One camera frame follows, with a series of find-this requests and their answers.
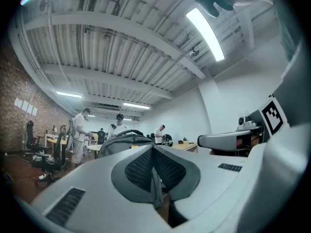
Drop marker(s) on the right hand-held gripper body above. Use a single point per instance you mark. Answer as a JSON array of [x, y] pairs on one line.
[[272, 115]]

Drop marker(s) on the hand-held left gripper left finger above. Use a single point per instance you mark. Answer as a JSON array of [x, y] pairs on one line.
[[92, 190]]

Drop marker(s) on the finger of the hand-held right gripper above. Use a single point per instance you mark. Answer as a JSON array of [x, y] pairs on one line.
[[218, 141]]

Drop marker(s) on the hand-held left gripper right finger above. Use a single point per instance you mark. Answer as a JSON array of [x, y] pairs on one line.
[[213, 186]]

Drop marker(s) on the grey fabric backpack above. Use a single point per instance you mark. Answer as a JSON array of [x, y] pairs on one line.
[[121, 142]]

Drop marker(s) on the light wooden desk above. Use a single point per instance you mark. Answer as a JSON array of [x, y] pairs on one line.
[[187, 146]]

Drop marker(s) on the small green potted plant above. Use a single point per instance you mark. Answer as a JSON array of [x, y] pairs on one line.
[[184, 139]]

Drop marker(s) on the round white table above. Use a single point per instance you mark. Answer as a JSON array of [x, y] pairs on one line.
[[94, 147]]

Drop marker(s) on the black green bag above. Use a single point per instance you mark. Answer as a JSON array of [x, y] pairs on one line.
[[167, 140]]

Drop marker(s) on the black office chair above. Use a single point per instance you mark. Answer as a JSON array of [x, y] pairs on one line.
[[52, 154], [29, 135]]

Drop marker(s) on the yellow top desk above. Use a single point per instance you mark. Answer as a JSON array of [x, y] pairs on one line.
[[57, 141]]

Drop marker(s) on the ceiling air conditioner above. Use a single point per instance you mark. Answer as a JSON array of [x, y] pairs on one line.
[[108, 106]]

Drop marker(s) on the long ceiling light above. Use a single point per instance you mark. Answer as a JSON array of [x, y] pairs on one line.
[[136, 105], [69, 94], [205, 33]]

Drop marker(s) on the round ceiling fixture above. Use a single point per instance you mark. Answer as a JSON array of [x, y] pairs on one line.
[[195, 53]]

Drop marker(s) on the row of white paper sheets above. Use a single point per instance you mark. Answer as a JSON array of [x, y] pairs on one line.
[[25, 107]]

